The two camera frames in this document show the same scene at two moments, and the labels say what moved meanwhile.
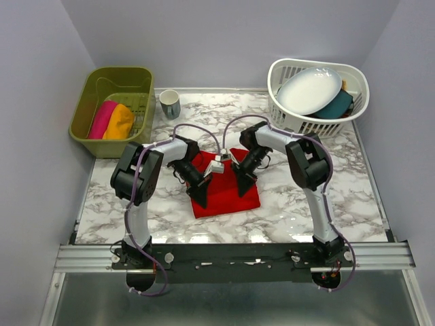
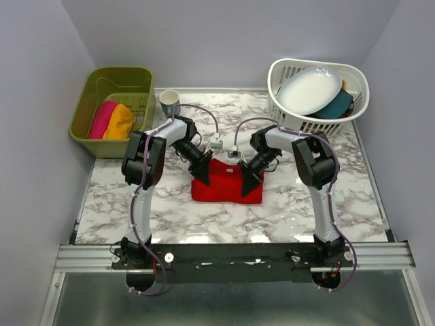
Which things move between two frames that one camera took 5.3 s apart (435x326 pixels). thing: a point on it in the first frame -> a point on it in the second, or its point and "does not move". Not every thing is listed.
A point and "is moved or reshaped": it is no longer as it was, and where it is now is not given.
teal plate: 339,109 does not move
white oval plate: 307,90 does not move
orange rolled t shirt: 120,123 does not move
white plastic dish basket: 355,77 does not move
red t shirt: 223,194 is moved or reshaped
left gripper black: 198,191 -> 200,166
